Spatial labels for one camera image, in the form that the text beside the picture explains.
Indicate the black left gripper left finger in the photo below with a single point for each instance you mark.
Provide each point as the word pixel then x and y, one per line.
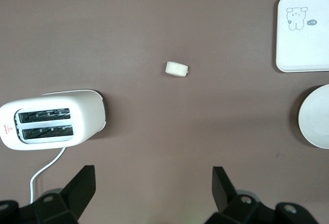
pixel 77 190

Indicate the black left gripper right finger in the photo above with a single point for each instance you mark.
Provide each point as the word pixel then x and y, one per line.
pixel 223 193

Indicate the white round plate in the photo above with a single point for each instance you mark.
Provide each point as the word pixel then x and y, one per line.
pixel 317 121

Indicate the white steamed bun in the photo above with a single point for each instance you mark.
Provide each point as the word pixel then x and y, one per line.
pixel 176 68

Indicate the white tray with bunny print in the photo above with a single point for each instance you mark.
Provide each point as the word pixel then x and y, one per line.
pixel 300 52

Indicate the white two-slot toaster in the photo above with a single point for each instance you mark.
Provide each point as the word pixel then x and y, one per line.
pixel 87 116

